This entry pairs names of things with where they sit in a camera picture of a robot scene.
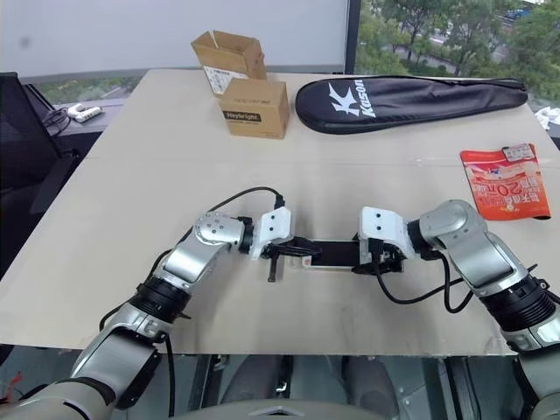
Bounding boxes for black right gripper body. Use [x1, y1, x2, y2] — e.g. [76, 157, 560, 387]
[369, 239, 407, 276]

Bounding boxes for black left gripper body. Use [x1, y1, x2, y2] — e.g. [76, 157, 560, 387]
[261, 238, 296, 261]

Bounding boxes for dark rounded robot leg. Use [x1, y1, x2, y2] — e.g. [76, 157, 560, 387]
[220, 354, 288, 403]
[343, 354, 397, 403]

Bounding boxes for red snack pouch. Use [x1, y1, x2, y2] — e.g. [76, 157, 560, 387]
[458, 141, 554, 222]

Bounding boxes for closed brown cardboard box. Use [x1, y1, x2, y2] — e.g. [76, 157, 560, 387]
[218, 78, 291, 141]

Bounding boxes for black racket bag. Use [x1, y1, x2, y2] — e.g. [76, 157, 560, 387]
[294, 76, 529, 136]

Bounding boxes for open brown cardboard box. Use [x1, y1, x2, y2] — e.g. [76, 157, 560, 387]
[190, 29, 269, 97]

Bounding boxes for white crumpled paper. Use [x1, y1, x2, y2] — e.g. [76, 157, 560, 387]
[534, 106, 560, 130]

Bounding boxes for dark side desk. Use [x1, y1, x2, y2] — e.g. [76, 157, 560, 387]
[38, 101, 129, 159]

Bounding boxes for white power strip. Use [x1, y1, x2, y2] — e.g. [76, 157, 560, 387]
[66, 103, 104, 123]

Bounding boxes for white window blind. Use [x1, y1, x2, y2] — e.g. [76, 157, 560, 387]
[0, 0, 351, 80]

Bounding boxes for black office chair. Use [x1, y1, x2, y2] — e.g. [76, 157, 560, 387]
[0, 71, 82, 216]

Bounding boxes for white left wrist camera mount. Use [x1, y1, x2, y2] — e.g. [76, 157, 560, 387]
[249, 207, 293, 263]

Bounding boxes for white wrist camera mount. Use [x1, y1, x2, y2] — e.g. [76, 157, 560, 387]
[357, 206, 416, 264]
[249, 207, 293, 263]

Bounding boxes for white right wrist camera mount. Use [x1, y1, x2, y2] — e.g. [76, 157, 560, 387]
[357, 206, 416, 264]

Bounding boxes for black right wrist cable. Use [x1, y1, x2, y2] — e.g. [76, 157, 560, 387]
[374, 251, 480, 316]

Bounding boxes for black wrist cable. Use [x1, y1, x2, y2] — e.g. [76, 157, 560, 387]
[374, 251, 480, 316]
[192, 186, 286, 222]

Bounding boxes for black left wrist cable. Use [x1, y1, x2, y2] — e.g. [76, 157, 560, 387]
[192, 186, 286, 222]

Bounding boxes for black left upper arm cable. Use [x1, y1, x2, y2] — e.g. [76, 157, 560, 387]
[99, 301, 177, 419]

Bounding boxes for dark window frame post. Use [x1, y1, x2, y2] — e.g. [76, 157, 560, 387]
[342, 0, 362, 75]

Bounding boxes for black power strip cord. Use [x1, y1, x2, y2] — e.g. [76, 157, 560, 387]
[42, 106, 72, 135]

